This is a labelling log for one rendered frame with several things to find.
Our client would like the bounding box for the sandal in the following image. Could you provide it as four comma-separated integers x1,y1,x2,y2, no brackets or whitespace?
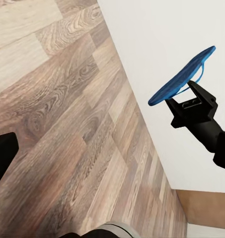
148,46,216,107

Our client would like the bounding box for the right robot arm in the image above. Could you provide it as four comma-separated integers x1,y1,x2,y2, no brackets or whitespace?
165,80,225,169

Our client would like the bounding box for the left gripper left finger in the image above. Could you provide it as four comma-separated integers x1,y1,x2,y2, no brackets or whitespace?
0,132,19,180

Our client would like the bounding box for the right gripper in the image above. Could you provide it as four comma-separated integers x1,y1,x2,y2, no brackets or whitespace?
165,80,222,143

